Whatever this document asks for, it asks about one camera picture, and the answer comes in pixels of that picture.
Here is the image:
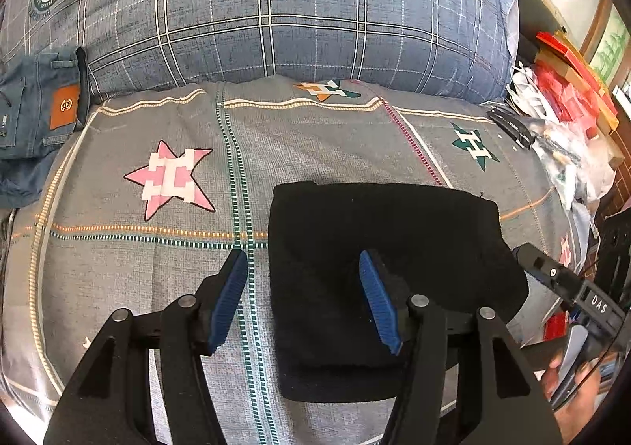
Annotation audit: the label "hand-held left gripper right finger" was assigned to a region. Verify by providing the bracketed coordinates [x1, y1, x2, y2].
[358, 249, 566, 445]

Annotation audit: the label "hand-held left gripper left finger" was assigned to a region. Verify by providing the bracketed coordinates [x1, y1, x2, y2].
[43, 248, 250, 445]

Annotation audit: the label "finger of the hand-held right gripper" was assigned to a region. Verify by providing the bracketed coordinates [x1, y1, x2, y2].
[512, 243, 588, 299]

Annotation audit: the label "black pants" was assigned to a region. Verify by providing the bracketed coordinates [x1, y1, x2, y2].
[267, 181, 531, 404]

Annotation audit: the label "person's right hand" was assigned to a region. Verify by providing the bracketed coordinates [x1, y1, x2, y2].
[539, 359, 612, 445]

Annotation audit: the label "grey star-printed bedsheet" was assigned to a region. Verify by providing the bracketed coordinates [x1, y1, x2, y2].
[0, 77, 595, 445]

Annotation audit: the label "pile of plastic bags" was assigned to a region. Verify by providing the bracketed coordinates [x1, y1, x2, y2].
[508, 60, 618, 241]

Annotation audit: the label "stack of red boxes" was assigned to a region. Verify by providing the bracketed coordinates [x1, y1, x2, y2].
[534, 31, 620, 131]

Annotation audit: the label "framed picture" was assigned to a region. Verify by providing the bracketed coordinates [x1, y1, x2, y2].
[581, 0, 631, 92]

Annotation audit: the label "blue denim jeans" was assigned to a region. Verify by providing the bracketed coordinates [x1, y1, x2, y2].
[0, 47, 92, 209]

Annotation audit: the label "blue plaid pillow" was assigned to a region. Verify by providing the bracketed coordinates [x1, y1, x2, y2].
[0, 0, 529, 105]

